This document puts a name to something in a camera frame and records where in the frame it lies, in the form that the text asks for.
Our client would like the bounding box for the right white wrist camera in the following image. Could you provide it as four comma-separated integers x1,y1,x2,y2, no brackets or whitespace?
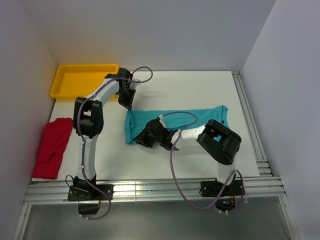
156,114,168,130

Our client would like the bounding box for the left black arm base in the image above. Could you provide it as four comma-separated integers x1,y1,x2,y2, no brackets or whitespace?
65,175,114,217

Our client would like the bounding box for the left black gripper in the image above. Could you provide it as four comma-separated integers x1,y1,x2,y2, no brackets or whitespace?
117,87,136,111

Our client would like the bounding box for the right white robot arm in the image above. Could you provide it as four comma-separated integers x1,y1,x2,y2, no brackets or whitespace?
133,118,242,195

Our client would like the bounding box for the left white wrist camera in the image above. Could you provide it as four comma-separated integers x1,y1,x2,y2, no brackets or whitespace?
129,79,141,90

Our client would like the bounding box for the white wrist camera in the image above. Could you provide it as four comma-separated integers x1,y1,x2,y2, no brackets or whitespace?
156,114,168,130
129,79,141,90

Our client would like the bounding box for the aluminium rail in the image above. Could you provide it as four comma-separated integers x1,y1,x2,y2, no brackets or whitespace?
231,70,273,177
13,176,290,240

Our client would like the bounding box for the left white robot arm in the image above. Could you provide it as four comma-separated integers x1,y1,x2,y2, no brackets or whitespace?
73,68,138,200

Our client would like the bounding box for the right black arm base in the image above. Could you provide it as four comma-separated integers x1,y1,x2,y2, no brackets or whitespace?
199,179,246,212

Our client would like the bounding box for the teal t shirt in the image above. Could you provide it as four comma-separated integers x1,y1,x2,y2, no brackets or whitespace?
124,105,229,145

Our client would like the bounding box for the yellow plastic tray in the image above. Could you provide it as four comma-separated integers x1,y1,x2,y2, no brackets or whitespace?
49,64,119,101

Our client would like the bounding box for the front aluminium rail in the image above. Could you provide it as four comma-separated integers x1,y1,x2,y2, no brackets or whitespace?
13,176,290,240

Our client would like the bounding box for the right side aluminium rail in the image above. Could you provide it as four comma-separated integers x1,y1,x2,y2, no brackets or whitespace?
231,70,273,177

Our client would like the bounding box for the red t shirt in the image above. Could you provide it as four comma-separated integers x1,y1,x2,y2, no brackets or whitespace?
32,117,73,180

